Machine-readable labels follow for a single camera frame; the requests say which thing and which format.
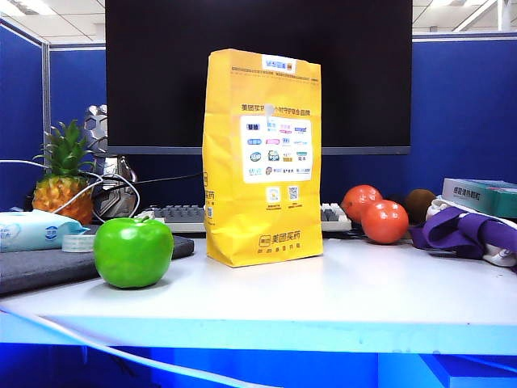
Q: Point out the yellow paper bag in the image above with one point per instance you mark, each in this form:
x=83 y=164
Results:
x=234 y=226

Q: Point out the green apple with stem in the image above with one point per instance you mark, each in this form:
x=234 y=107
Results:
x=133 y=254

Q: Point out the grey white keyboard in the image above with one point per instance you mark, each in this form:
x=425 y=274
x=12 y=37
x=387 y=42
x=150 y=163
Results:
x=177 y=214

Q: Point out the orange fruit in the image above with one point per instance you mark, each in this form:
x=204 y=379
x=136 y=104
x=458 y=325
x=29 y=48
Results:
x=358 y=200
x=384 y=222

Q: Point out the black computer monitor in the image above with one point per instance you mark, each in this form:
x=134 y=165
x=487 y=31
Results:
x=161 y=81

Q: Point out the silver robot figurine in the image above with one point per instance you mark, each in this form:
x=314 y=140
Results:
x=108 y=190

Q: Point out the brown kiwi fruit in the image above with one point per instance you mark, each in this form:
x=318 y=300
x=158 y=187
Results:
x=419 y=204

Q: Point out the clear tape roll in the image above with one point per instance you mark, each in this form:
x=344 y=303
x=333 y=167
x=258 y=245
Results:
x=78 y=243

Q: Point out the pineapple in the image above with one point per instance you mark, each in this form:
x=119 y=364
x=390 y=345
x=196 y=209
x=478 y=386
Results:
x=64 y=190

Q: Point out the teal medicine box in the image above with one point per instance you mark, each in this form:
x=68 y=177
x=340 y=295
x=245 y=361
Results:
x=480 y=196

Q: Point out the dark grey desk mat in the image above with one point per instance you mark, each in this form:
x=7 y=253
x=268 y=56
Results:
x=40 y=268

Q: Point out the wet wipes pack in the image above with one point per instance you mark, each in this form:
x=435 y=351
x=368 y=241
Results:
x=28 y=232

